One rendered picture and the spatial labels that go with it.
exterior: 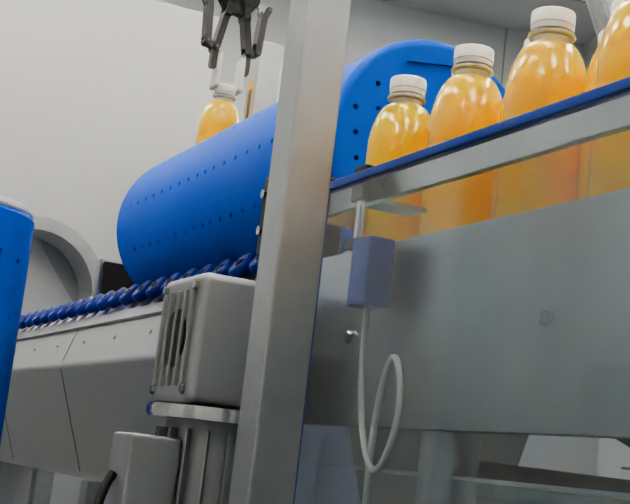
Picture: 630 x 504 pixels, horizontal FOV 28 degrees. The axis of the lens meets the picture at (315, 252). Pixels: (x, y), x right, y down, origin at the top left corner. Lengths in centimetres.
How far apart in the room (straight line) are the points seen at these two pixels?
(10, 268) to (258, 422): 103
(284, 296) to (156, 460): 27
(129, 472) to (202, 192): 79
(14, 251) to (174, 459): 82
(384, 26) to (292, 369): 647
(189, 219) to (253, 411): 101
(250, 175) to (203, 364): 60
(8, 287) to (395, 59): 71
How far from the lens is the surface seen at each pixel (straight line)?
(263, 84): 305
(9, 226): 191
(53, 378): 257
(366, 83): 152
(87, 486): 238
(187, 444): 116
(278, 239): 95
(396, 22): 740
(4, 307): 191
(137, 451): 115
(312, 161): 97
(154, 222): 208
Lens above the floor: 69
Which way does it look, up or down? 10 degrees up
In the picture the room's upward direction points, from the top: 7 degrees clockwise
